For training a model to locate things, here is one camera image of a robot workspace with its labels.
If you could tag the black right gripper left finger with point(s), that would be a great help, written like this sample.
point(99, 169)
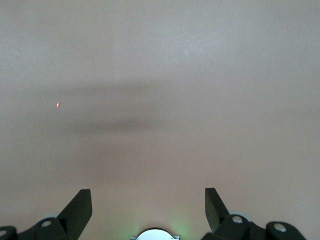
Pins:
point(75, 220)

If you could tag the brown table mat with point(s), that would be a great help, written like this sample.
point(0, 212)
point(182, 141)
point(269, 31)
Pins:
point(160, 140)

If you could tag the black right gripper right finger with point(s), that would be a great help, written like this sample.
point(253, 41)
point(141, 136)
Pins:
point(220, 222)

